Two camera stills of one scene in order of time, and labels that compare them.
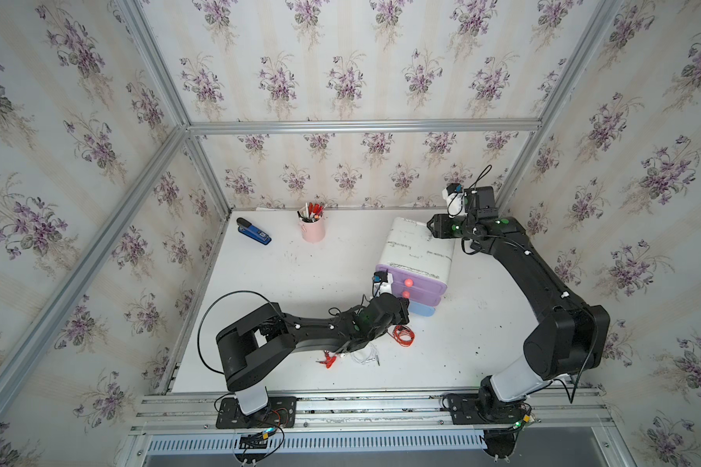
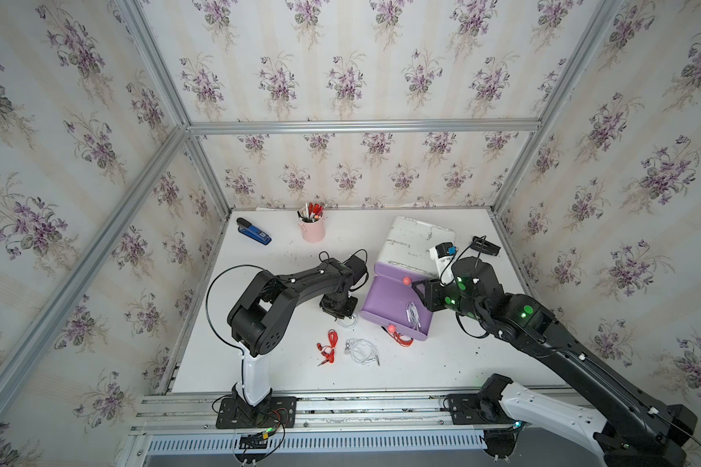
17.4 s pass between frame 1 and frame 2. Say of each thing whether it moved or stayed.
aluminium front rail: stayed
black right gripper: moved
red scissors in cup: stayed
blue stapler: stayed
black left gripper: moved
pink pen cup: stayed
